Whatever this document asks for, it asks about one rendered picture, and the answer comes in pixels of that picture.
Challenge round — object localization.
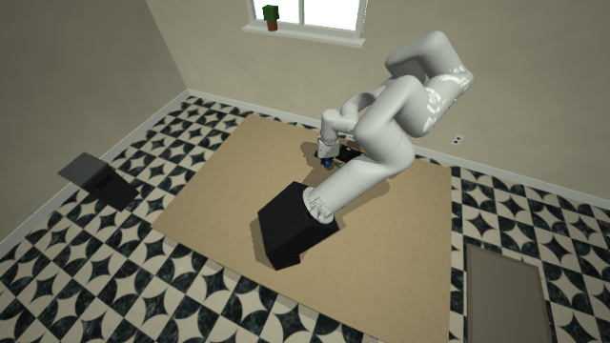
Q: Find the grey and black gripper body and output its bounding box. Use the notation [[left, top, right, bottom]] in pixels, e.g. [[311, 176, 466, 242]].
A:
[[316, 138, 339, 158]]

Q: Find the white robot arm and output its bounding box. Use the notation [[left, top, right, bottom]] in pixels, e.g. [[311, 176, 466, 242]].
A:
[[303, 30, 474, 224]]

